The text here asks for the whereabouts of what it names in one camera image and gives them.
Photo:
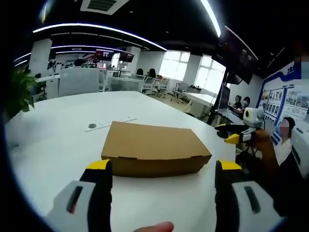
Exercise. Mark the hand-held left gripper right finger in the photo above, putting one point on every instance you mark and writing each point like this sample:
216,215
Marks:
227,200

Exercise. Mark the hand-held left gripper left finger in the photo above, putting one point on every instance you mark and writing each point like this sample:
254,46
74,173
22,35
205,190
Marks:
96,198

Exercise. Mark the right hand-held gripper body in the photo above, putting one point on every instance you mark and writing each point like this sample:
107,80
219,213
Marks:
252,116

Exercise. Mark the brown cardboard shoe box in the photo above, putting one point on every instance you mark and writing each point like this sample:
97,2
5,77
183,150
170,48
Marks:
149,145

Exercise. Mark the person's right hand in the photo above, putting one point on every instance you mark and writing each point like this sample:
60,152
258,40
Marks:
264,142

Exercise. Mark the person's left hand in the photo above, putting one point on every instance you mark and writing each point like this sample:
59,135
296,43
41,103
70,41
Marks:
157,227

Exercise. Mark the desk computer monitor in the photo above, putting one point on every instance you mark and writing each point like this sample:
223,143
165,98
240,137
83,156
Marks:
224,96

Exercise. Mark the white office desk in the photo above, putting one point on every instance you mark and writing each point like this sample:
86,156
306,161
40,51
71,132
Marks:
201,97

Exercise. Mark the hanging black display screens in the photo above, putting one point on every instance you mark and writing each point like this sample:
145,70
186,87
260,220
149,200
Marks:
239,58

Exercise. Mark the grey office chair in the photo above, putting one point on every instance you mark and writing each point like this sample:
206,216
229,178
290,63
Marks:
163,87
148,84
180,90

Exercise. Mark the small grey round disc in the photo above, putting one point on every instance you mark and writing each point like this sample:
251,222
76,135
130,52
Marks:
92,125

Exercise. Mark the white flat strip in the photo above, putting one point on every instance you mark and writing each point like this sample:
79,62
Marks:
113,123

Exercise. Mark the curved ceiling light strip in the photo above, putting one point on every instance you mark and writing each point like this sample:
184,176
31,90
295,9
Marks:
212,17
96,30

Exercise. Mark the white office partition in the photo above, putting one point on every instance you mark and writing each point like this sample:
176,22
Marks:
78,82

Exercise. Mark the green potted plant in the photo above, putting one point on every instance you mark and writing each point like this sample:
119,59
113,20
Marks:
18,91

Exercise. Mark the ceiling air vent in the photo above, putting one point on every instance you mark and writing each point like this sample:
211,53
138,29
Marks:
102,5

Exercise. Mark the blue white wall poster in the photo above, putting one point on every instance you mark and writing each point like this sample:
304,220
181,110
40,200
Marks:
287,96

